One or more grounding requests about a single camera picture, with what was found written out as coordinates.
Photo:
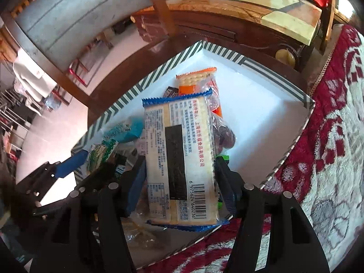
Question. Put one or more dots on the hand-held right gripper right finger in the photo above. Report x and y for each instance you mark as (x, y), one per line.
(227, 190)

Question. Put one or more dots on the teal white snack packet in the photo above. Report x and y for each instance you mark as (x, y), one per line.
(125, 128)

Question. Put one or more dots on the floral fleece blanket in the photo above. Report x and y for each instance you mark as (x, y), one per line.
(327, 153)

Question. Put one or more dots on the striped rim white box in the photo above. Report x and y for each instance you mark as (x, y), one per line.
(256, 113)

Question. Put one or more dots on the wooden chair grey back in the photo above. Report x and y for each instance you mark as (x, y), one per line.
(79, 14)

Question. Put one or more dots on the orange cracker packet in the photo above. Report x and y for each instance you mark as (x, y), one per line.
(193, 81)

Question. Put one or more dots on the round brass knob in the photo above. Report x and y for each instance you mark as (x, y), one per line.
(285, 57)

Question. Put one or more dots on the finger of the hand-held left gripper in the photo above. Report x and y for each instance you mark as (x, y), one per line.
(71, 162)
(99, 173)

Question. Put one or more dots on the green white snack packet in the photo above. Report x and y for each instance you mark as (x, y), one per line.
(101, 152)

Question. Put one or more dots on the white cloth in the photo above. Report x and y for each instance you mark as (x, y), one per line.
(31, 74)

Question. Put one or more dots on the clear bag of dark dates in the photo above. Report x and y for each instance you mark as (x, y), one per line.
(224, 133)

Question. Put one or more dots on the wooden coffee table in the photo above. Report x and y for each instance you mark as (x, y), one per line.
(227, 2)

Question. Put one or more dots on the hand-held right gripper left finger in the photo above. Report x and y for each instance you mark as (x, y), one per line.
(136, 189)

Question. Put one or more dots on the metal rack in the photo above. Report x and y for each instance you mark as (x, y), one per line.
(11, 116)

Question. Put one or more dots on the dark brown snack packet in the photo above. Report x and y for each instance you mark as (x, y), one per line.
(170, 91)

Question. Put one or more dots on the blue cracker packet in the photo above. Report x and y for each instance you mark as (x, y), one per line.
(182, 148)

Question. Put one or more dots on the flat yellow box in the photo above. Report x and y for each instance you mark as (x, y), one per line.
(290, 24)

